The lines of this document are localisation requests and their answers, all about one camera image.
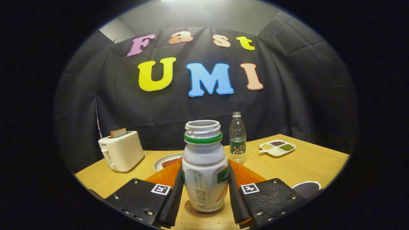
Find round white plate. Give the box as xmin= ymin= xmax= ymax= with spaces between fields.
xmin=153 ymin=152 xmax=184 ymax=173

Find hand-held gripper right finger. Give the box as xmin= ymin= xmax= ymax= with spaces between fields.
xmin=228 ymin=159 xmax=307 ymax=229

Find black backdrop cloth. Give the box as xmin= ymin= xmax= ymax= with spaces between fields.
xmin=54 ymin=11 xmax=358 ymax=173

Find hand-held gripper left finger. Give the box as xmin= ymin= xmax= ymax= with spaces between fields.
xmin=105 ymin=159 xmax=185 ymax=229

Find white cup with cork handle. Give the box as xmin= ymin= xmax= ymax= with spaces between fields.
xmin=291 ymin=181 xmax=321 ymax=199

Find red sausage strip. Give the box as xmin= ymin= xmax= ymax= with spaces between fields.
xmin=161 ymin=157 xmax=183 ymax=168

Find wooden table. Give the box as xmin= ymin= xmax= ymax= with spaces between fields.
xmin=74 ymin=134 xmax=349 ymax=230

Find white juice bottle green ring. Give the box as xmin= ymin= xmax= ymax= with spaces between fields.
xmin=182 ymin=120 xmax=230 ymax=212

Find clear plastic water bottle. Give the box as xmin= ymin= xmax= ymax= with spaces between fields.
xmin=229 ymin=111 xmax=247 ymax=165

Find white divided tray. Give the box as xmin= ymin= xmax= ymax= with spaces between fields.
xmin=259 ymin=140 xmax=296 ymax=157

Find round cork coaster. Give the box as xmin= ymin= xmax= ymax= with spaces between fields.
xmin=184 ymin=200 xmax=225 ymax=218

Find cream toaster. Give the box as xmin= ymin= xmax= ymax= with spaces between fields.
xmin=98 ymin=131 xmax=147 ymax=173

